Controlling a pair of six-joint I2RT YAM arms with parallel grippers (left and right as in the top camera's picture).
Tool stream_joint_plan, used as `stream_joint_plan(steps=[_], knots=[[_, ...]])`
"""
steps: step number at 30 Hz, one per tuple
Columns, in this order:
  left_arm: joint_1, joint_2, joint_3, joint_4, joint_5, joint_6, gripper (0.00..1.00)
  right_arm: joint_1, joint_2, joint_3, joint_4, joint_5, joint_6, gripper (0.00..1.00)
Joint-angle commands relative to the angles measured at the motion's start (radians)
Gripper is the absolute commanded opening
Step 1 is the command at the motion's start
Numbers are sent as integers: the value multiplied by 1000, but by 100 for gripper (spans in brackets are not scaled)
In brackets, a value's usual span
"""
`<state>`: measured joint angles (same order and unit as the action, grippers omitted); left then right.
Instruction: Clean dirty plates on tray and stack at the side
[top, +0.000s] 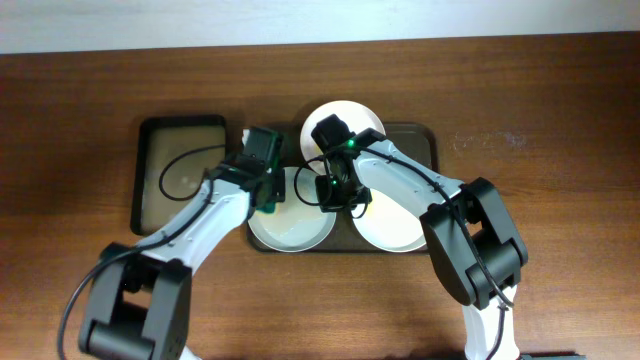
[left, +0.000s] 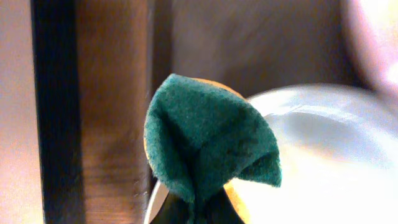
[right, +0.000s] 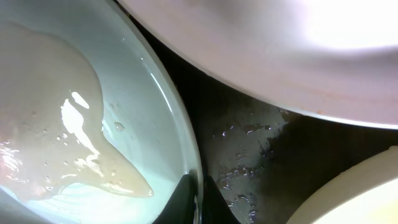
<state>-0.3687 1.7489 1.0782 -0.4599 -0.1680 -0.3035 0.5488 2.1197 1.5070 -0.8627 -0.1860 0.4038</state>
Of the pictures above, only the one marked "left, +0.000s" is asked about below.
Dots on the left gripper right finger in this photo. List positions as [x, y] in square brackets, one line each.
[219, 210]

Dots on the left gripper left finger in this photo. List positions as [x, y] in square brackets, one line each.
[175, 210]

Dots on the green yellow sponge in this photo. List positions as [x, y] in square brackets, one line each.
[199, 135]

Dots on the light blue plate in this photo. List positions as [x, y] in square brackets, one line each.
[338, 157]

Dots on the pinkish white plate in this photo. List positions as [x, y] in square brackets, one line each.
[370, 27]

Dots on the large brown serving tray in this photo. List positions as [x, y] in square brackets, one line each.
[250, 46]

